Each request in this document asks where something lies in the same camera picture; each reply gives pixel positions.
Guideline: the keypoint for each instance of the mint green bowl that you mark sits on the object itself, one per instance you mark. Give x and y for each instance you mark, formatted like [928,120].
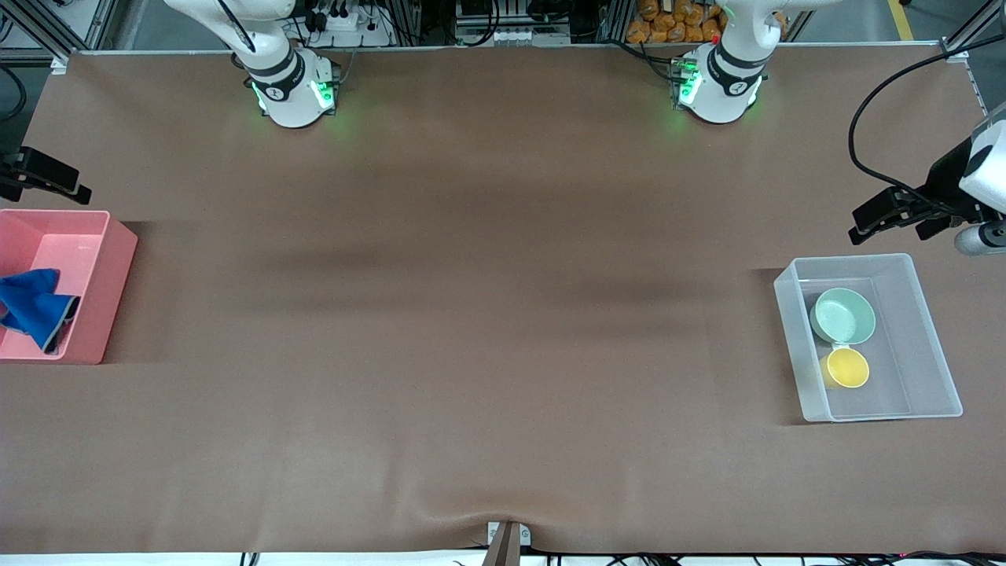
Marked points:
[842,314]

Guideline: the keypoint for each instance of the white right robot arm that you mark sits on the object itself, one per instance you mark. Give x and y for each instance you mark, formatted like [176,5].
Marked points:
[291,94]

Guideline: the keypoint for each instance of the brown table cover mat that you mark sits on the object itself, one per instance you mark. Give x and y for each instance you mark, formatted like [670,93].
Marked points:
[471,354]

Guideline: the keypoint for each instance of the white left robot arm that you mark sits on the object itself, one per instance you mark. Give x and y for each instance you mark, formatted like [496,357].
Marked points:
[723,94]

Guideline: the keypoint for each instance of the pink plastic bin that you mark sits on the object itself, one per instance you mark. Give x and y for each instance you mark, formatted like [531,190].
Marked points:
[110,267]

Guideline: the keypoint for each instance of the blue microfibre cloth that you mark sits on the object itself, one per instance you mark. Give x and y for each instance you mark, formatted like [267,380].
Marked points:
[35,306]

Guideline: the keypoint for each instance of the orange snack packets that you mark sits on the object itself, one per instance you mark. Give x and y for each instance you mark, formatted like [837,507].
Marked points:
[668,23]

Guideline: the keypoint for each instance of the white power strip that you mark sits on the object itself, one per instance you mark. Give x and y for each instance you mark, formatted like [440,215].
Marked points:
[346,23]

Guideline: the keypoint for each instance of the black equipment with white connectors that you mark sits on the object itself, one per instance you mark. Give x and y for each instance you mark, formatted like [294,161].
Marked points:
[511,31]

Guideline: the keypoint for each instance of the aluminium frame profile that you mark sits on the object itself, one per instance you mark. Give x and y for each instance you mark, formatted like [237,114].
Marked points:
[47,35]
[963,51]

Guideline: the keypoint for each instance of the clear plastic bin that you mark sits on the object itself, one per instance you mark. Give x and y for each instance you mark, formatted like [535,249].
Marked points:
[919,354]

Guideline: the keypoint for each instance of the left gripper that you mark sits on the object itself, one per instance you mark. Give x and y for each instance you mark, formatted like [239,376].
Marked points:
[945,183]

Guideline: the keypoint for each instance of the yellow cup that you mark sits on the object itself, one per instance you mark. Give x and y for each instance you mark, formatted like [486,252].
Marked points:
[847,368]

